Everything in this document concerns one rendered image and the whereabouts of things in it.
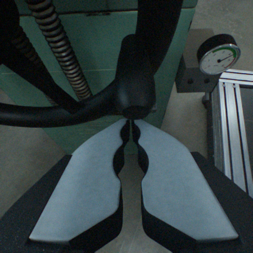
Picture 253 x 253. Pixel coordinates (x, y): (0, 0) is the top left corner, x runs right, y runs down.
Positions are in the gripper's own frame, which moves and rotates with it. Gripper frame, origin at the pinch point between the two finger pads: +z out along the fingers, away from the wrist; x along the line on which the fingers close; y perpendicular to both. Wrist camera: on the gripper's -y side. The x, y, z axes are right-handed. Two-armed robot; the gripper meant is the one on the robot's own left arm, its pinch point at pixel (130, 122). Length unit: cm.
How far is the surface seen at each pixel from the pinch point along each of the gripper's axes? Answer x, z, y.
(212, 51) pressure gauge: 13.3, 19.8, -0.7
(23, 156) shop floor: -58, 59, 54
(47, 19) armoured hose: -8.0, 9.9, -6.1
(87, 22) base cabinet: -7.0, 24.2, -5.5
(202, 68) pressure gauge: 12.7, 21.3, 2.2
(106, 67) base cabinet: -5.2, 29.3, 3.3
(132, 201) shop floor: -1, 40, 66
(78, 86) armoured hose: -7.4, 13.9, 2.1
